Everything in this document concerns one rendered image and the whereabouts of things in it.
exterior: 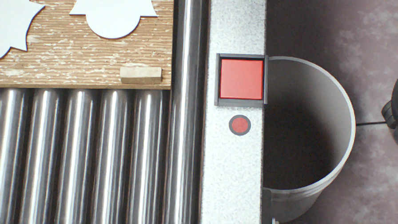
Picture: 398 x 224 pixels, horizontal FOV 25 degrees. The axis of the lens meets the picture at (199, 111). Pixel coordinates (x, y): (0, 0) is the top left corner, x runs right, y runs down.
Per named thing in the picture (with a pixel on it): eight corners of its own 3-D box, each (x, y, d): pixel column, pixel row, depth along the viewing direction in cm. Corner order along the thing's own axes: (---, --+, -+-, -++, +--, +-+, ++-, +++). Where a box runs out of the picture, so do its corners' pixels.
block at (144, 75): (162, 73, 127) (161, 66, 125) (162, 85, 127) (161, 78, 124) (121, 73, 128) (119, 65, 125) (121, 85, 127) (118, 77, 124)
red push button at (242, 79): (262, 64, 130) (263, 60, 129) (261, 102, 128) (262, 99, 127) (221, 62, 130) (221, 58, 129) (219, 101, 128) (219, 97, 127)
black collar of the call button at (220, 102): (268, 59, 130) (268, 54, 129) (267, 108, 128) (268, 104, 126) (216, 57, 130) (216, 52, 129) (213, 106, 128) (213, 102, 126)
